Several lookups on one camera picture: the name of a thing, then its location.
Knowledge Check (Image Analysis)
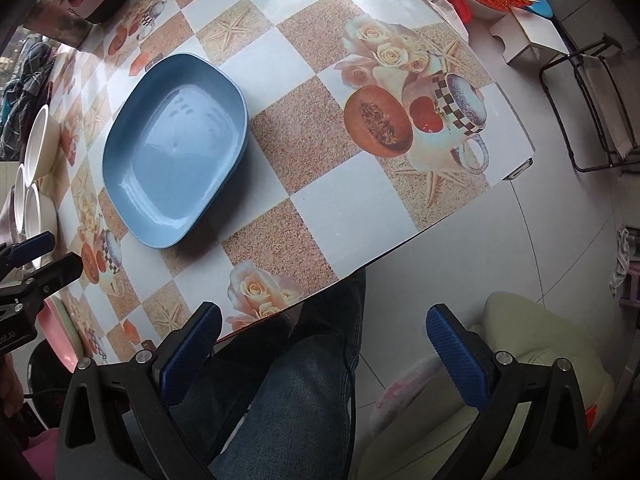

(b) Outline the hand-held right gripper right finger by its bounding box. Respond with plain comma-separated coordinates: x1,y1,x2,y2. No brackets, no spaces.
425,303,593,480

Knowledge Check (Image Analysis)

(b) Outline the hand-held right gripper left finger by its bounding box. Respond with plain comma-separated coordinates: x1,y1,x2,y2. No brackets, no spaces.
54,301,223,480

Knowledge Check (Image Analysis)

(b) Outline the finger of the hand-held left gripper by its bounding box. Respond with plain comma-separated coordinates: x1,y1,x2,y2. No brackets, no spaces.
0,252,83,306
0,231,56,267

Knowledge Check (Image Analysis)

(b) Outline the white wide-rim bowl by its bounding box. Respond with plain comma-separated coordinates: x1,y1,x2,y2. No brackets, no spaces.
11,164,28,233
24,184,58,271

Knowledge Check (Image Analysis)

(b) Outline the blue rectangular plate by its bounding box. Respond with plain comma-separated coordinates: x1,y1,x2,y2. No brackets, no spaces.
102,52,250,250

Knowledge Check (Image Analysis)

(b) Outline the pink plate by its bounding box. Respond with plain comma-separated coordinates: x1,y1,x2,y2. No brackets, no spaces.
37,297,81,368

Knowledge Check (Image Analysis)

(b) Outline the pink floral cloth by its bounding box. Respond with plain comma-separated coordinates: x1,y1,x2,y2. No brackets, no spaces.
370,352,451,436

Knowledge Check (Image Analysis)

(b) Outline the cream cushion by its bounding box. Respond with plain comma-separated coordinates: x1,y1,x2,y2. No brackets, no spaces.
355,291,616,480

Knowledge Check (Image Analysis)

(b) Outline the large deep white bowl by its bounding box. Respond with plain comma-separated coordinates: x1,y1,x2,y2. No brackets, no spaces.
24,105,63,183

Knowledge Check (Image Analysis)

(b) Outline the person's leg in jeans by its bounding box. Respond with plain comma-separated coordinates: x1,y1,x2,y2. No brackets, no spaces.
170,270,368,480

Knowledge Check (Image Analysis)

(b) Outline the pink garment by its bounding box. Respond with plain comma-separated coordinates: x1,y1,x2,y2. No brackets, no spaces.
22,427,63,480

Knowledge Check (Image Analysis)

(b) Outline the plaid cloth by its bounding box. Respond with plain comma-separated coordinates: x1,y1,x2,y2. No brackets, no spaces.
0,42,56,161

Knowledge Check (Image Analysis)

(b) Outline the purple stool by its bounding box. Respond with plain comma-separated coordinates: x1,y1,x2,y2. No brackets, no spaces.
620,265,640,311

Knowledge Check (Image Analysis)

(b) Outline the white rag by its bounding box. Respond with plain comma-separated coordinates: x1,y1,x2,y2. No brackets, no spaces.
609,227,640,296

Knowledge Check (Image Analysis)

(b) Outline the brown cylindrical cup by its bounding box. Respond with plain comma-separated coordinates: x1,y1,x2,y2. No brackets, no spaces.
25,0,91,51

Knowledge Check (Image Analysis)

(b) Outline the printed checkered tablecloth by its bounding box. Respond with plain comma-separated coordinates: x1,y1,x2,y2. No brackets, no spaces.
10,0,536,366

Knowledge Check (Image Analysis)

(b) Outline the small white stool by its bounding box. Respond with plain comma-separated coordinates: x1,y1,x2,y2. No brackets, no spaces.
489,10,571,65

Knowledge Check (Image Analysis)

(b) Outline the white basin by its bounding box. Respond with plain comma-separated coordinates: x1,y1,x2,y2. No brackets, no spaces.
452,0,516,20

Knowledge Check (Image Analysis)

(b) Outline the blue lid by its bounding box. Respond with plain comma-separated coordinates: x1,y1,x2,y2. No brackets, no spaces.
510,0,555,18

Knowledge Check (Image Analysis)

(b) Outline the black frame folding chair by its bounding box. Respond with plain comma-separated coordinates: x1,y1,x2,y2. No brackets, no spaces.
539,34,640,173

